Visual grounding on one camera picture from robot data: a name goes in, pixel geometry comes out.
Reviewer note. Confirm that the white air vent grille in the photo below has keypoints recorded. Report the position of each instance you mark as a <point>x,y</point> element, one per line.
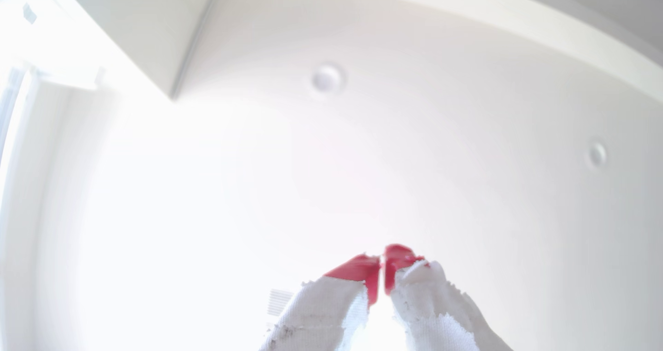
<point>278,302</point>

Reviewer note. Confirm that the round recessed ceiling light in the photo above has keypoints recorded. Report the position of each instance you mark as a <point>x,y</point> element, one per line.
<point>596,154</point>
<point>327,77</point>

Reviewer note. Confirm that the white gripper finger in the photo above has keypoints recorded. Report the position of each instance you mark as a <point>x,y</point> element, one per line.
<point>321,309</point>
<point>435,309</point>

